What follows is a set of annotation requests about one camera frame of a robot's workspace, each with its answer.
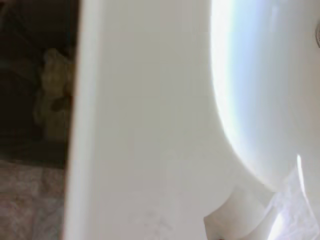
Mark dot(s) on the white vanity sink top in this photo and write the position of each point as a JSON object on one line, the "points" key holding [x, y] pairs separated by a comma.
{"points": [[150, 112]]}

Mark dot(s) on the white tissue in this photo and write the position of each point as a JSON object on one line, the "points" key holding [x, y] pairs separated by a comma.
{"points": [[287, 207]]}

